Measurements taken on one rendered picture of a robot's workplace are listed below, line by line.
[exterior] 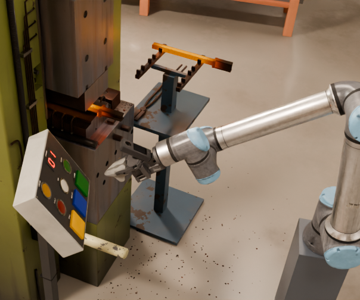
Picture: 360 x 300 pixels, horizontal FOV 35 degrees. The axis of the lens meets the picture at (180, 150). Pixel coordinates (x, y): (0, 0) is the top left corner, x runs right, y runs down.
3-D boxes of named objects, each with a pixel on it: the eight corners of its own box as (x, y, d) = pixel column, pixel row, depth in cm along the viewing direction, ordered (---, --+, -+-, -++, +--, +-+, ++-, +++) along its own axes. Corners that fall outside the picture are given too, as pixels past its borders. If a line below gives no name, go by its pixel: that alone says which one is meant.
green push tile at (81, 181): (89, 182, 209) (78, 169, 205) (87, 197, 203) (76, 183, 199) (84, 184, 210) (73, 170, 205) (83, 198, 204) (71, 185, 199)
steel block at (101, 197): (132, 175, 289) (134, 103, 261) (96, 225, 261) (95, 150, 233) (36, 143, 302) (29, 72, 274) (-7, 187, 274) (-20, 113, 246)
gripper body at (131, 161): (136, 184, 201) (166, 171, 198) (124, 168, 195) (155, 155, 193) (136, 169, 206) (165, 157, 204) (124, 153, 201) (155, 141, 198)
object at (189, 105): (209, 100, 301) (210, 97, 300) (178, 141, 272) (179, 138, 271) (158, 84, 309) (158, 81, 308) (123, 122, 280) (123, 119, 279)
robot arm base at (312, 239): (344, 227, 254) (350, 212, 248) (347, 260, 240) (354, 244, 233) (302, 220, 256) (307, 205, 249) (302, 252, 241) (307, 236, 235)
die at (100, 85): (108, 87, 242) (108, 68, 236) (85, 112, 227) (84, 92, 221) (23, 62, 252) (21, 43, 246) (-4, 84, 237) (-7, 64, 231)
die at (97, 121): (108, 116, 252) (108, 100, 246) (86, 141, 237) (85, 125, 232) (26, 91, 262) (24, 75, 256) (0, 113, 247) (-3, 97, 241)
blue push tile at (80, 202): (87, 201, 201) (75, 188, 197) (85, 217, 196) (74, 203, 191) (82, 203, 202) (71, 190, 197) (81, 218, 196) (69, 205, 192)
